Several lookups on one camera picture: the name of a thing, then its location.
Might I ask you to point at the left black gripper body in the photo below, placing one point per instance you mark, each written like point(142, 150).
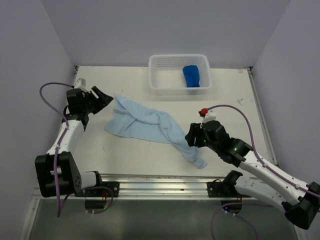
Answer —
point(88, 105)

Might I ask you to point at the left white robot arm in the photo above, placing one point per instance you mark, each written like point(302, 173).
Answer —
point(56, 170)

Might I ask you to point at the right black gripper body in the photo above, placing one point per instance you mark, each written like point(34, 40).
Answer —
point(210, 144)

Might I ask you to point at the white perforated plastic basket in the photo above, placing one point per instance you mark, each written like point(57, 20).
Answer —
point(165, 74)

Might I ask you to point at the red cable connector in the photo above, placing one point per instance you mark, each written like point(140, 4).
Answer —
point(203, 112)

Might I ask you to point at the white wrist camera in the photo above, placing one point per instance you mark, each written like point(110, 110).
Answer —
point(80, 84)
point(210, 116)

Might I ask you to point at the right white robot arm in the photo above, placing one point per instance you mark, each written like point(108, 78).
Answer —
point(299, 200)

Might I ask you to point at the dark blue towel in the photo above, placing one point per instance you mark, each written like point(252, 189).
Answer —
point(192, 76)

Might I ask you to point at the aluminium mounting rail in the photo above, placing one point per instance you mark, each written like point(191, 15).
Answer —
point(157, 187)

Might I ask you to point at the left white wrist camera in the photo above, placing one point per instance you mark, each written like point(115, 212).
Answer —
point(80, 84)

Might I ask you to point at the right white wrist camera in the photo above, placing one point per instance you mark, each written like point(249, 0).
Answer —
point(210, 116)

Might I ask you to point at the light blue towel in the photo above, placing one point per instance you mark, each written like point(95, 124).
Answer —
point(133, 120)

